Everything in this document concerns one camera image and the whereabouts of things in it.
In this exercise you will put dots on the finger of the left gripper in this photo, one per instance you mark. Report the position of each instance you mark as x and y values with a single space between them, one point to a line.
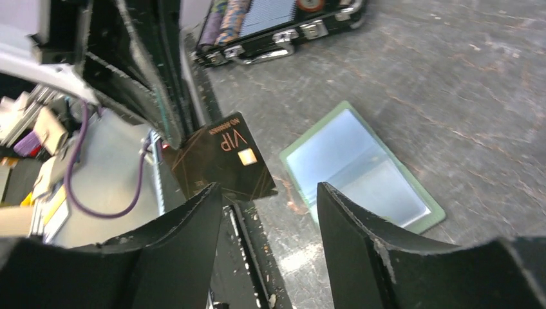
118 62
164 22

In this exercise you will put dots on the green card holder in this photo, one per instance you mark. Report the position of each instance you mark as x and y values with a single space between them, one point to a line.
343 150

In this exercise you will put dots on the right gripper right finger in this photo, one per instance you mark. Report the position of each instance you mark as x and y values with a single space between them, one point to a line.
373 263

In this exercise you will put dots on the black poker chip case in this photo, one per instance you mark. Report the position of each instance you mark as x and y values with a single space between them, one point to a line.
251 32

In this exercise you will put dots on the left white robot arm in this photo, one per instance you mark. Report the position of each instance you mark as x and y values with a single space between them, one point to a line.
51 56

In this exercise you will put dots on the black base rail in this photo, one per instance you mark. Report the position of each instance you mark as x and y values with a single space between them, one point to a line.
245 273

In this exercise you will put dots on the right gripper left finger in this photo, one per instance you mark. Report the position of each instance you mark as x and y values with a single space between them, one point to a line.
166 263

